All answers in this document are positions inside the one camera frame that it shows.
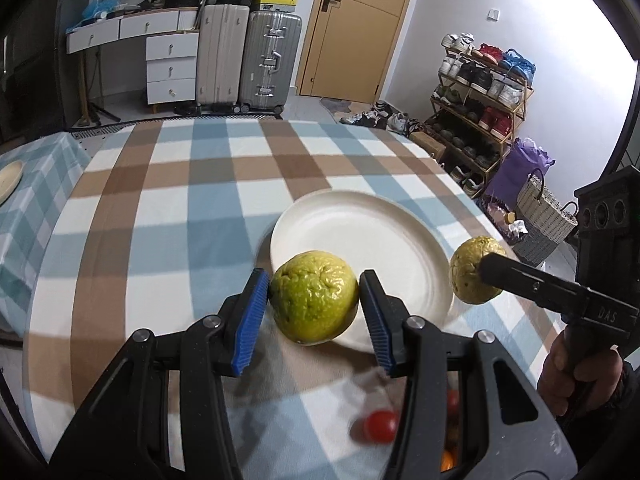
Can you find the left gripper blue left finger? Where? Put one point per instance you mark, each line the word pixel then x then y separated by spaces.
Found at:
pixel 247 314

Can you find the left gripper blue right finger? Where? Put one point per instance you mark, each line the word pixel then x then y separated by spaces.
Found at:
pixel 385 315

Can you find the smooth yellow-green citrus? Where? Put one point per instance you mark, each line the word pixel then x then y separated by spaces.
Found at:
pixel 314 297

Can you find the wrinkled yellow-green citrus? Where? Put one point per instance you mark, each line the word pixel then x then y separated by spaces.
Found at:
pixel 464 274

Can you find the red tomato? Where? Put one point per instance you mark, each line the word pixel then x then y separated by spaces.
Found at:
pixel 453 403
pixel 381 426

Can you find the orange tangerine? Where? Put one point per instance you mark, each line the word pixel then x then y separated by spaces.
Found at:
pixel 446 462

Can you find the right hand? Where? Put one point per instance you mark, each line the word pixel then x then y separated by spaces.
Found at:
pixel 558 379

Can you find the cream round plate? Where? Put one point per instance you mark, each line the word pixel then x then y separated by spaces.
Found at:
pixel 370 233

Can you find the woven basket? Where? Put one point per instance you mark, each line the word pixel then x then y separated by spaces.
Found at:
pixel 547 221

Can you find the dark low basket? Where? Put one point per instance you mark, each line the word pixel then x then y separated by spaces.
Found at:
pixel 510 227

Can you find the checkered tablecloth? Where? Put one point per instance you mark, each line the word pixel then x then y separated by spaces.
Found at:
pixel 167 221

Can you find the purple bag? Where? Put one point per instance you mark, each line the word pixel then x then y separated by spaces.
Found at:
pixel 524 158

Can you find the wooden shoe rack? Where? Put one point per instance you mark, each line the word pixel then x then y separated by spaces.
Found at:
pixel 478 105

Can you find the small table teal checkered cloth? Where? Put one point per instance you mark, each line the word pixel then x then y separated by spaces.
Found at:
pixel 51 167

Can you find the wooden door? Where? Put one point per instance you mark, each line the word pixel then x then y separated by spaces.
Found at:
pixel 347 47

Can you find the small beige plate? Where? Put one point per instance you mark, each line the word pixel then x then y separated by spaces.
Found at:
pixel 10 177

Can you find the silver suitcase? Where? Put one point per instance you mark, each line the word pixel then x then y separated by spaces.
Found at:
pixel 271 44

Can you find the beige suitcase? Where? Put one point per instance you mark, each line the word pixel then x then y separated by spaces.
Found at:
pixel 220 53

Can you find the white desk with drawers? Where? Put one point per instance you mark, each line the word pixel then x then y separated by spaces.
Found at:
pixel 152 52

